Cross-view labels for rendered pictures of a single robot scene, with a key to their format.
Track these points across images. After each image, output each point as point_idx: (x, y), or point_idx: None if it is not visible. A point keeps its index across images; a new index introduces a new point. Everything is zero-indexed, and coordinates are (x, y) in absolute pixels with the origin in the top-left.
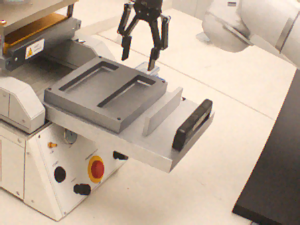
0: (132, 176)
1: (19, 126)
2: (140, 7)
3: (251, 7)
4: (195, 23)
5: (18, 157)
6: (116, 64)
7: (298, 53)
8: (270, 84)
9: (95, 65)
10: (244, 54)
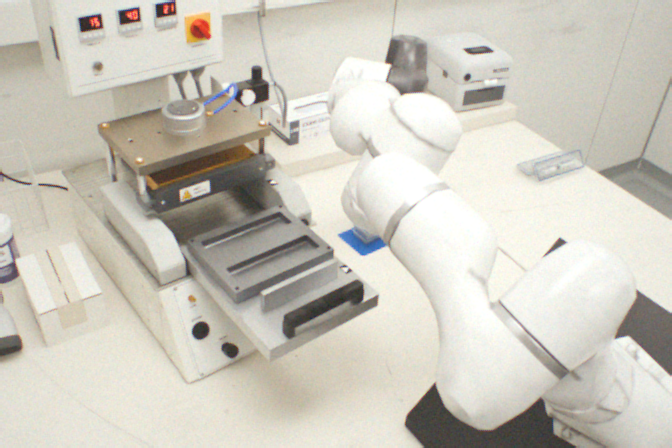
0: (311, 341)
1: (154, 275)
2: None
3: (358, 188)
4: (533, 145)
5: (156, 306)
6: (291, 218)
7: (405, 261)
8: None
9: (267, 217)
10: (581, 196)
